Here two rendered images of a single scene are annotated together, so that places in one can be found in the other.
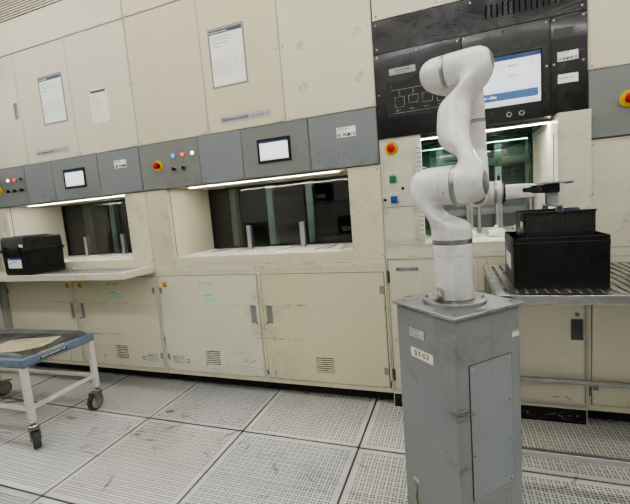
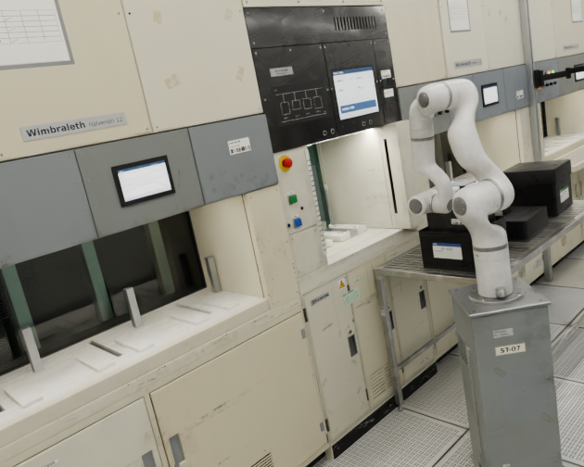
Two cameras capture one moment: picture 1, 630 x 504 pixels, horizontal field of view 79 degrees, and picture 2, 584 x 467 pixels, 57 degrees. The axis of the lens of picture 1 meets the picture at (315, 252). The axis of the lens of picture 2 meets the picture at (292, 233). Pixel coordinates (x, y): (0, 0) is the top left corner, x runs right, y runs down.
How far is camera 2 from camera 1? 1.83 m
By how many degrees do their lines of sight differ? 61
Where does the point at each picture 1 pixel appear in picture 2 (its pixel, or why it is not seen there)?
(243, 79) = (63, 57)
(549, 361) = (414, 334)
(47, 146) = not seen: outside the picture
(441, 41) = (309, 45)
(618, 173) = not seen: hidden behind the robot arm
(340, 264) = (258, 322)
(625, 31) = (406, 59)
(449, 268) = (507, 267)
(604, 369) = (438, 322)
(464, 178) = (509, 191)
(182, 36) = not seen: outside the picture
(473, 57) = (472, 89)
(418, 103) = (301, 110)
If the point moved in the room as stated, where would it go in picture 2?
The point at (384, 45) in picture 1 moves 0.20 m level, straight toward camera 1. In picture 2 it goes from (260, 39) to (300, 26)
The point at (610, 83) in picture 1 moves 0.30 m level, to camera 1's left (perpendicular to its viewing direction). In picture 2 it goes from (408, 99) to (392, 103)
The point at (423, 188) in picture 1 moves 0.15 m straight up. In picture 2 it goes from (485, 204) to (480, 160)
